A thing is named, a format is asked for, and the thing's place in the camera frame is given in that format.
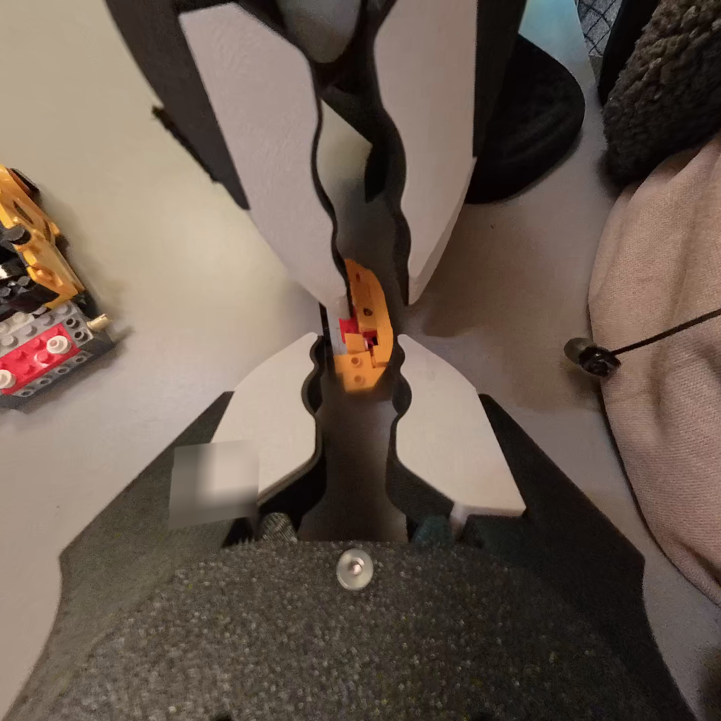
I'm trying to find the beige garment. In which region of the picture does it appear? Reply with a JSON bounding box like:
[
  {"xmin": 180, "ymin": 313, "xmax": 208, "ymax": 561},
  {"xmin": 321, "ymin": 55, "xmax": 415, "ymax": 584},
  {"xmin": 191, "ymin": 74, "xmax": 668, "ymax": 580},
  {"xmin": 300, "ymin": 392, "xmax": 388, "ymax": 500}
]
[{"xmin": 587, "ymin": 141, "xmax": 721, "ymax": 611}]

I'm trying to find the orange arch lego piece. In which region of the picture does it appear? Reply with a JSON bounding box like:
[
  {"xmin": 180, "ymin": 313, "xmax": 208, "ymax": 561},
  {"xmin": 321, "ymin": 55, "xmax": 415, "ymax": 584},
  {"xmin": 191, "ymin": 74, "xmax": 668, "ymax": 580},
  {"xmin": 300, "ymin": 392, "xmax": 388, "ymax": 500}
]
[{"xmin": 330, "ymin": 259, "xmax": 396, "ymax": 393}]

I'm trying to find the yellow lego car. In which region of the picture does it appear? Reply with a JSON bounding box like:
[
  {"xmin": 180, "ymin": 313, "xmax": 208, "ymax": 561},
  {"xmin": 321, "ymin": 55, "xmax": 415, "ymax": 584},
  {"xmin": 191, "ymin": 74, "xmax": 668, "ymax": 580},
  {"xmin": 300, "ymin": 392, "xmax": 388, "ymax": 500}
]
[{"xmin": 0, "ymin": 167, "xmax": 122, "ymax": 397}]

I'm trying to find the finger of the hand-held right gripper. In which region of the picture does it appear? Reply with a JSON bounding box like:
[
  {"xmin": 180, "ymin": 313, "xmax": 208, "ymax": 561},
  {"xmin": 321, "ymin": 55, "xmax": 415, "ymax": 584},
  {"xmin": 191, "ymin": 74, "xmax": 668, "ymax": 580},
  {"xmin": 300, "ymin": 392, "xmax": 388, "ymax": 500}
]
[
  {"xmin": 177, "ymin": 3, "xmax": 350, "ymax": 311},
  {"xmin": 363, "ymin": 0, "xmax": 481, "ymax": 307}
]

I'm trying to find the black wired earbud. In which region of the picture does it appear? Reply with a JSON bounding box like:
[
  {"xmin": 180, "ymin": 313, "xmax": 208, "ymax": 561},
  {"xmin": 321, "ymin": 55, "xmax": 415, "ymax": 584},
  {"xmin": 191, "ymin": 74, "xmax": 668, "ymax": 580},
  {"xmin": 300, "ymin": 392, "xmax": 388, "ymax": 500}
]
[{"xmin": 564, "ymin": 309, "xmax": 721, "ymax": 379}]

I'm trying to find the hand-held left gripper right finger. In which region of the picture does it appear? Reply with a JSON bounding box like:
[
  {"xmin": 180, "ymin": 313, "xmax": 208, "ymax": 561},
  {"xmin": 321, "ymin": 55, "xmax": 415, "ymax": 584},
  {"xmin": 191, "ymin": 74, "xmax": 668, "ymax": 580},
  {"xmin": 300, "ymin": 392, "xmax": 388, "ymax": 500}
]
[{"xmin": 386, "ymin": 334, "xmax": 526, "ymax": 521}]

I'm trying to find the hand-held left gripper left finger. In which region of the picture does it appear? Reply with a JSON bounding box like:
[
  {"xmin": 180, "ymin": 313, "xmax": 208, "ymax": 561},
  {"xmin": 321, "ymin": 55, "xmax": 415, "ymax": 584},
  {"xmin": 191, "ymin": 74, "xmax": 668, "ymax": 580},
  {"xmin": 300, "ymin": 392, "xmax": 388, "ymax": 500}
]
[{"xmin": 211, "ymin": 332, "xmax": 329, "ymax": 502}]

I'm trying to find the dark fleece jacket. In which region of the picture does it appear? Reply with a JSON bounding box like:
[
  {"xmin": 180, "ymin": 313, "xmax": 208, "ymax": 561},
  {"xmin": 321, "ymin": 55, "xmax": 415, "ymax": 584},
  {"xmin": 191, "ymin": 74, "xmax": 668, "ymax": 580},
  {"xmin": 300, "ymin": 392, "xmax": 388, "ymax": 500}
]
[{"xmin": 601, "ymin": 0, "xmax": 721, "ymax": 188}]

